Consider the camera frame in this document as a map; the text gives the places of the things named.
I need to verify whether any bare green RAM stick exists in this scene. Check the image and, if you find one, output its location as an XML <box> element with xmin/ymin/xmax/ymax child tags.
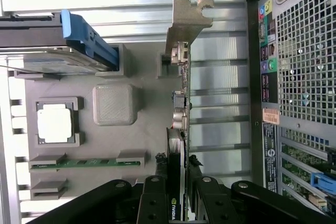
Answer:
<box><xmin>30</xmin><ymin>156</ymin><xmax>142</xmax><ymax>170</ymax></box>

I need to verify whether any grey printed parts rack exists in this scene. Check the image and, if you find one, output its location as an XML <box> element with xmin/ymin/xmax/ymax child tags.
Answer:
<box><xmin>7</xmin><ymin>42</ymin><xmax>185</xmax><ymax>204</ymax></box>

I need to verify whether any blue card retention clip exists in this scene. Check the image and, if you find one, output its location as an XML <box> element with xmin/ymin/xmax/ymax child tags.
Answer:
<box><xmin>310</xmin><ymin>172</ymin><xmax>336</xmax><ymax>199</ymax></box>

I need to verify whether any silver CPU chip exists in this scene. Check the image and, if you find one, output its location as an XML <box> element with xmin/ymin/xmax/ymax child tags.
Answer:
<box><xmin>36</xmin><ymin>103</ymin><xmax>74</xmax><ymax>144</ymax></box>

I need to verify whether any hard disk with blue carrier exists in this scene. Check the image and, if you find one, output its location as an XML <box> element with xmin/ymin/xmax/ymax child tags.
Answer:
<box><xmin>0</xmin><ymin>9</ymin><xmax>120</xmax><ymax>75</ymax></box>

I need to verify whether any dark grey open PC case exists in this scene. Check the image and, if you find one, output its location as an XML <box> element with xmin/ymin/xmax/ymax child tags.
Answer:
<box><xmin>245</xmin><ymin>0</ymin><xmax>336</xmax><ymax>217</ymax></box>

